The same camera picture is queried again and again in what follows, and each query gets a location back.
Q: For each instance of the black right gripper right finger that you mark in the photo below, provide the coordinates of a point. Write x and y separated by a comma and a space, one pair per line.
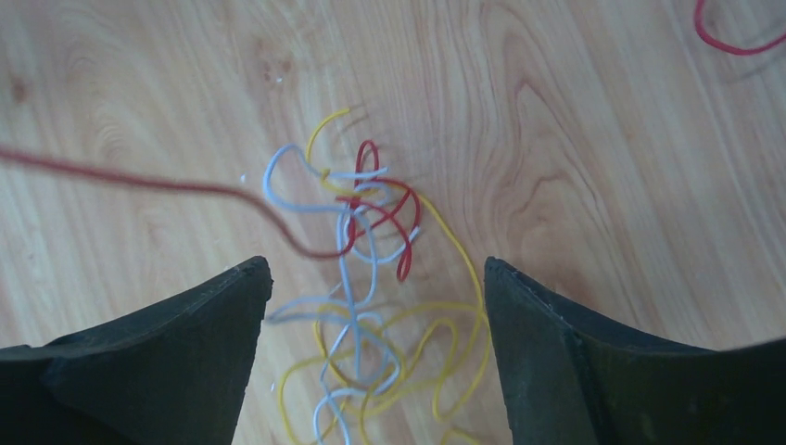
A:
570, 375

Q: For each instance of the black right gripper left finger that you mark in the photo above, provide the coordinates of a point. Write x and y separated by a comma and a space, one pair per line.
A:
174, 372

